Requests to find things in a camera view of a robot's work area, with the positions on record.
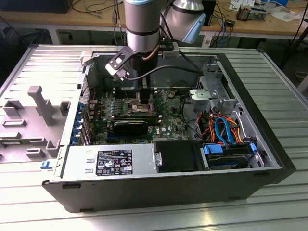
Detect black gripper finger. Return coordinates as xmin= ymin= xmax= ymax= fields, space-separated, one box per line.
xmin=140 ymin=88 xmax=154 ymax=106

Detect CPU socket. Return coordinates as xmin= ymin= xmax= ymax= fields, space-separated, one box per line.
xmin=128 ymin=97 xmax=157 ymax=115

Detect blue expansion slot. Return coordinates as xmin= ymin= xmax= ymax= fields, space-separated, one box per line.
xmin=107 ymin=135 xmax=148 ymax=144

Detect green motherboard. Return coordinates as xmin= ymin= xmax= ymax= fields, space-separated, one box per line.
xmin=87 ymin=88 xmax=194 ymax=145

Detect black graphics card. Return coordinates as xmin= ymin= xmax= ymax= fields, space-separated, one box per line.
xmin=112 ymin=119 xmax=149 ymax=136

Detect silver drive cage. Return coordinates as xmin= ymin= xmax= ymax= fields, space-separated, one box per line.
xmin=196 ymin=63 xmax=233 ymax=100

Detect silver power supply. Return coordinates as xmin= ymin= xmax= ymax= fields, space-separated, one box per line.
xmin=59 ymin=143 xmax=157 ymax=179

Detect black PC case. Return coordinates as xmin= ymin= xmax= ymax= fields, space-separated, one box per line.
xmin=41 ymin=50 xmax=297 ymax=214

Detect hard disk in blue carrier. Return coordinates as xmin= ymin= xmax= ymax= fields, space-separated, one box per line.
xmin=201 ymin=142 xmax=258 ymax=171

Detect grey parts rack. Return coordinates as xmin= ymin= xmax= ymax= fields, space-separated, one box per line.
xmin=0 ymin=85 xmax=71 ymax=164

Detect copper coil transformer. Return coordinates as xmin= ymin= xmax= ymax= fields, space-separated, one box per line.
xmin=235 ymin=5 xmax=253 ymax=22

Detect white boxes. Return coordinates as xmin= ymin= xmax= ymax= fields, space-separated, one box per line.
xmin=230 ymin=0 xmax=256 ymax=10

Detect wooden desk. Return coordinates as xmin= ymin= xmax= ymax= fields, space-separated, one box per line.
xmin=0 ymin=0 xmax=308 ymax=45

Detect grey metal device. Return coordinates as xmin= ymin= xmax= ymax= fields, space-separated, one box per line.
xmin=250 ymin=6 xmax=268 ymax=21

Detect dark monitor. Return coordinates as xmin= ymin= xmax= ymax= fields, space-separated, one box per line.
xmin=0 ymin=0 xmax=72 ymax=14

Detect white papers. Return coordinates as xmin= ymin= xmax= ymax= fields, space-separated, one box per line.
xmin=270 ymin=9 xmax=301 ymax=23

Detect black camera cable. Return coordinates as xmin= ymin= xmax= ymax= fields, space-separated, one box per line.
xmin=126 ymin=51 xmax=202 ymax=81

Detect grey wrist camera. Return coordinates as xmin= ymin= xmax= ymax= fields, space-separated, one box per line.
xmin=161 ymin=42 xmax=180 ymax=59

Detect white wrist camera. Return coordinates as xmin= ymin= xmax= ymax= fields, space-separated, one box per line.
xmin=105 ymin=47 xmax=135 ymax=81

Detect thin grey wire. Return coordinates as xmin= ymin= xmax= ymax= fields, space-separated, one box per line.
xmin=171 ymin=80 xmax=191 ymax=91

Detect thick black cable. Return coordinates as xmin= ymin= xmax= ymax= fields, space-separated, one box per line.
xmin=180 ymin=95 xmax=202 ymax=141

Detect silver disk bay bracket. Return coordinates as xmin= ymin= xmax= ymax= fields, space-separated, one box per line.
xmin=188 ymin=88 xmax=219 ymax=110

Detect thin grey hanging cable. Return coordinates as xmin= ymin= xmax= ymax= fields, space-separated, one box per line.
xmin=111 ymin=0 xmax=128 ymax=46

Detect grey corner bracket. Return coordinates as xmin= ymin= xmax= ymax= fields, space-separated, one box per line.
xmin=79 ymin=50 xmax=97 ymax=67

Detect orange wire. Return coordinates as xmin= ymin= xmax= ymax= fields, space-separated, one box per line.
xmin=207 ymin=115 xmax=218 ymax=143
xmin=230 ymin=117 xmax=244 ymax=144

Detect blue wire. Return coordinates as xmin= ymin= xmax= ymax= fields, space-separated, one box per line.
xmin=214 ymin=117 xmax=238 ymax=145

